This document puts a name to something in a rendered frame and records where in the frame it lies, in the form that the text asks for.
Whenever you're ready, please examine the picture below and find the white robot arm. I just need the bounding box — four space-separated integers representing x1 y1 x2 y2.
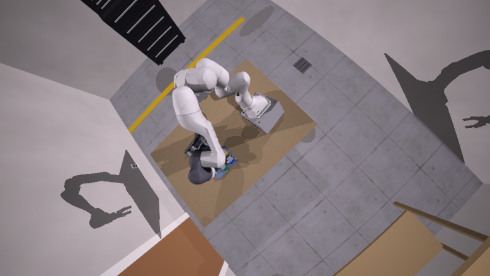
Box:
172 58 271 185

